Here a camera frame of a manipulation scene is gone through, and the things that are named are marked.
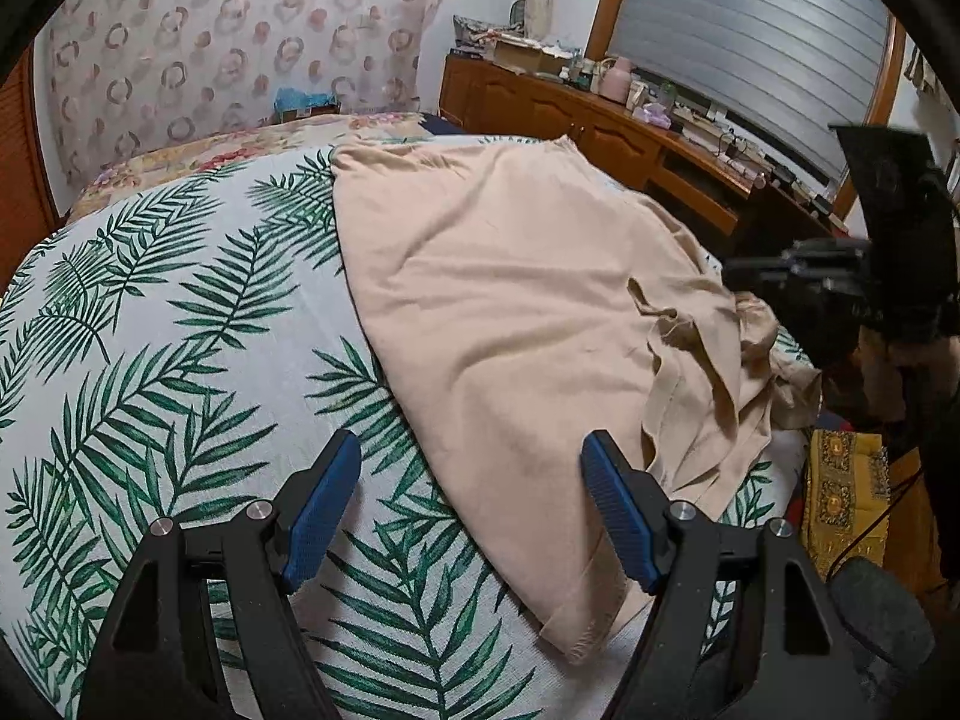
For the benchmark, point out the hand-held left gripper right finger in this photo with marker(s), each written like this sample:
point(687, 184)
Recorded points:
point(619, 517)

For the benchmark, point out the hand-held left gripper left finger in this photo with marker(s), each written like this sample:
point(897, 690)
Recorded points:
point(322, 517)

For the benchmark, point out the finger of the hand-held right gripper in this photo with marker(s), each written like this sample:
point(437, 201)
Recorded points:
point(802, 281)

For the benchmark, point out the peach printed t-shirt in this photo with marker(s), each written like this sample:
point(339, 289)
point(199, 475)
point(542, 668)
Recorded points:
point(525, 300)

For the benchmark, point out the yellow patterned cloth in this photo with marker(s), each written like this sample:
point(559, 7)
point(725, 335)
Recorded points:
point(840, 495)

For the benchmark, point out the purple tissue pack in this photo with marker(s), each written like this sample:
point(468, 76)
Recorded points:
point(655, 116)

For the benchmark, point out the leaf print bedsheet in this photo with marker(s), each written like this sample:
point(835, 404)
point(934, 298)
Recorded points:
point(172, 330)

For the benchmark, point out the grey window blind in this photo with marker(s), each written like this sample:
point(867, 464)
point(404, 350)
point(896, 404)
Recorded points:
point(750, 45)

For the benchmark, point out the wooden cabinet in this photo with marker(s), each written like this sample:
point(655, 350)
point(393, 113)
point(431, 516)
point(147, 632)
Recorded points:
point(600, 127)

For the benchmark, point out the pink thermos flask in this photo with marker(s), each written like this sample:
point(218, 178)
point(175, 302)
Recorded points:
point(616, 79)

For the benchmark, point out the dark grey fabric object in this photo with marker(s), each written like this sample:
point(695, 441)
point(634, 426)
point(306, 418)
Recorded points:
point(885, 615)

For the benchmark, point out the open cardboard box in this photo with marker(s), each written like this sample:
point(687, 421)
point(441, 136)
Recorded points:
point(525, 56)

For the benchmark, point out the floral blanket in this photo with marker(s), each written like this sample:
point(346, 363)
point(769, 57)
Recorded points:
point(217, 150)

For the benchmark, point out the patterned fabric bag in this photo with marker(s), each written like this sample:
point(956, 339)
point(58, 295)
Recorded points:
point(484, 34)

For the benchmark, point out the box with blue bag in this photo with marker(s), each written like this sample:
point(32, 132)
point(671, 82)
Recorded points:
point(304, 101)

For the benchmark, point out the wooden slatted door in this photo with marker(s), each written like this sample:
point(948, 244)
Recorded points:
point(22, 180)

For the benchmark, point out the circle patterned sheer cloth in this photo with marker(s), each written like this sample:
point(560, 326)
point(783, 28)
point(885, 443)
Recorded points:
point(247, 37)

